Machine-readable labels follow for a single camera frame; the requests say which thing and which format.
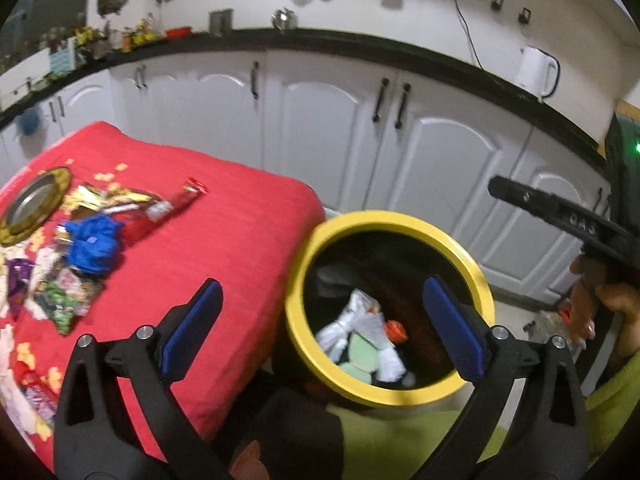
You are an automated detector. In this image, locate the white electric kettle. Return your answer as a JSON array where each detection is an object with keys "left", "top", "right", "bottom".
[{"left": 515, "top": 45, "right": 559, "bottom": 102}]

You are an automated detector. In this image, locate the person's right hand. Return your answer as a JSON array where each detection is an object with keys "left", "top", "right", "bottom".
[{"left": 569, "top": 255, "right": 640, "bottom": 347}]

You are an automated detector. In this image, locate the black power cable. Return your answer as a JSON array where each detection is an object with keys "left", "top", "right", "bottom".
[{"left": 451, "top": 0, "right": 487, "bottom": 72}]

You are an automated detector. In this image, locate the red snack wrapper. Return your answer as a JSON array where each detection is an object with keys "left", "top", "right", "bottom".
[{"left": 146, "top": 178, "right": 209, "bottom": 222}]

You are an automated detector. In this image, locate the blue plastic bag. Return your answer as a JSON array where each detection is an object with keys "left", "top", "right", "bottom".
[{"left": 65, "top": 213, "right": 124, "bottom": 277}]

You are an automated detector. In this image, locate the gold foil wrapper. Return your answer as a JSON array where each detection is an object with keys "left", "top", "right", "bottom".
[{"left": 64, "top": 183, "right": 151, "bottom": 217}]

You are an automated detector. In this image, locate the blue hanging scrubber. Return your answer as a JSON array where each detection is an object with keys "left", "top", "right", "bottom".
[{"left": 17, "top": 107, "right": 41, "bottom": 136}]

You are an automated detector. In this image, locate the pale green paper piece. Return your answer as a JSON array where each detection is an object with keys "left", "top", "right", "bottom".
[{"left": 340, "top": 335, "right": 382, "bottom": 374}]

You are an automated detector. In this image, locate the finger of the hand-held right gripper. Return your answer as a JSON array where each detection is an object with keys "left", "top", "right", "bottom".
[{"left": 487, "top": 175, "right": 613, "bottom": 246}]

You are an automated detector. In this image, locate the white crumpled wrapper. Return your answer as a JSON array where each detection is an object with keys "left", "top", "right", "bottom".
[{"left": 316, "top": 290, "right": 409, "bottom": 384}]

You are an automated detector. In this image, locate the yellow-rimmed trash bin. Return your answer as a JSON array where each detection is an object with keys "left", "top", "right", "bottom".
[{"left": 284, "top": 210, "right": 496, "bottom": 408}]

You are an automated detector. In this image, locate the green garment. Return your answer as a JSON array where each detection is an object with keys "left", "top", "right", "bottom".
[{"left": 325, "top": 352, "right": 640, "bottom": 480}]

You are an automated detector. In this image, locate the red floral blanket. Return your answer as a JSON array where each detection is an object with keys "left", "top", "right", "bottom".
[{"left": 0, "top": 120, "right": 327, "bottom": 473}]

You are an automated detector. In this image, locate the clear plastic bag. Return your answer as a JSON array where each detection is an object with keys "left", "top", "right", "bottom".
[{"left": 521, "top": 304, "right": 592, "bottom": 352}]

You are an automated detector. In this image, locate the purple snack packet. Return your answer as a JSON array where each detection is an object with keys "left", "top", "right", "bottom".
[{"left": 4, "top": 257, "right": 37, "bottom": 322}]

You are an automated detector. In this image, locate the steel pot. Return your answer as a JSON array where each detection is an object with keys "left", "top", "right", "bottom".
[{"left": 272, "top": 7, "right": 300, "bottom": 31}]

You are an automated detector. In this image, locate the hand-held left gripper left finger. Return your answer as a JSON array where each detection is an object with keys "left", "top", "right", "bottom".
[{"left": 52, "top": 279, "right": 231, "bottom": 480}]

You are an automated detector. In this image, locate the gold-rimmed round tin lid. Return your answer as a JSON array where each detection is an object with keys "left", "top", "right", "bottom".
[{"left": 0, "top": 166, "right": 74, "bottom": 247}]

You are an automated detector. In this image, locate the green snack packet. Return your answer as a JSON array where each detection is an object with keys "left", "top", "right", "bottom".
[{"left": 34, "top": 267, "right": 103, "bottom": 337}]

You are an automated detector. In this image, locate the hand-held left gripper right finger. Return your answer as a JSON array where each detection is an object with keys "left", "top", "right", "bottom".
[{"left": 407, "top": 275, "right": 588, "bottom": 480}]

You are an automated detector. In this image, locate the row of white cabinet doors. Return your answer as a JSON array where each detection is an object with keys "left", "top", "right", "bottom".
[{"left": 0, "top": 47, "right": 614, "bottom": 307}]

